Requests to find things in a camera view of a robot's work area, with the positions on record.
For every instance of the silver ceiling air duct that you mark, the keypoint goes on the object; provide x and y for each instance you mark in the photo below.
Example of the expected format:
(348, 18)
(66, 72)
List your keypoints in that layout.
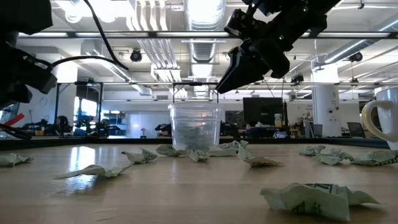
(202, 51)

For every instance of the black ceiling spotlight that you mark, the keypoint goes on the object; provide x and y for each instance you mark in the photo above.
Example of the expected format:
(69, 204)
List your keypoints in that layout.
(356, 57)
(136, 56)

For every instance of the green sweetener packet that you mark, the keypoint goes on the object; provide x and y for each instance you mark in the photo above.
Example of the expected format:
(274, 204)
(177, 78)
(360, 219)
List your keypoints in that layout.
(376, 157)
(311, 202)
(222, 152)
(231, 145)
(12, 159)
(140, 157)
(331, 158)
(311, 150)
(259, 161)
(198, 155)
(186, 137)
(94, 170)
(203, 140)
(169, 151)

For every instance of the black metal stand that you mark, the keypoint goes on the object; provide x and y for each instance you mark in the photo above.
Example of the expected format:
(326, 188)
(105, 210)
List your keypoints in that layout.
(57, 109)

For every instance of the tilted red blue screen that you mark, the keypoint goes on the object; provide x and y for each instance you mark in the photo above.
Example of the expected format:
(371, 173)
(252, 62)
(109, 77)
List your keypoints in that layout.
(15, 119)

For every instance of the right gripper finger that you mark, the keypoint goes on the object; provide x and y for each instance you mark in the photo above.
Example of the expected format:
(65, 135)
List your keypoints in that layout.
(231, 68)
(245, 71)

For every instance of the black overhead frame beam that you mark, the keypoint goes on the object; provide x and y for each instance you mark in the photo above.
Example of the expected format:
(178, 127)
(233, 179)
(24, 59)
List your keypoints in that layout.
(124, 34)

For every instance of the black metal table frame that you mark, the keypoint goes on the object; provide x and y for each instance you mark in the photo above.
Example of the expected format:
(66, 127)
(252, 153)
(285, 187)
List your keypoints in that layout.
(93, 140)

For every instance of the dark waste bin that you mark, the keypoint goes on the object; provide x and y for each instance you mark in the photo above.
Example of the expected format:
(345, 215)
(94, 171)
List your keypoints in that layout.
(317, 131)

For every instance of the white mug yellow interior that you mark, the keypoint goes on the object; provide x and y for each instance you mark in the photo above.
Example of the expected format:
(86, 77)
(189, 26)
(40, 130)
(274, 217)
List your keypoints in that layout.
(390, 112)

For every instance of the white round column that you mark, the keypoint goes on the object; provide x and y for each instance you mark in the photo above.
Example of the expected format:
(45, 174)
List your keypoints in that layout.
(325, 102)

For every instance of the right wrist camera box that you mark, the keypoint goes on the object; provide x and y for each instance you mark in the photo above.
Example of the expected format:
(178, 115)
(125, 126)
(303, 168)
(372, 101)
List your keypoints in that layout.
(245, 25)

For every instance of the clear plastic tub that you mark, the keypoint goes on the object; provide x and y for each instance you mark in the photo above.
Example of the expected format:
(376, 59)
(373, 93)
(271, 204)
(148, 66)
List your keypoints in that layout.
(196, 115)

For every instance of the black office chair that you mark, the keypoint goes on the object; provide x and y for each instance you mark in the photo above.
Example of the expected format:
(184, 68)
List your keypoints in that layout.
(356, 129)

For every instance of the black monitor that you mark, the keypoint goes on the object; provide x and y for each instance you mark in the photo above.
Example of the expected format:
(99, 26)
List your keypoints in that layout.
(262, 110)

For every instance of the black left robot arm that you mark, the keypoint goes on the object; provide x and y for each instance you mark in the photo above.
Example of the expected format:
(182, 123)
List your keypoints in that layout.
(25, 15)

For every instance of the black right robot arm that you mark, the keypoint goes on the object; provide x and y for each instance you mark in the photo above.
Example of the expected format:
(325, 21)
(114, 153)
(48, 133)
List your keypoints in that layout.
(304, 21)

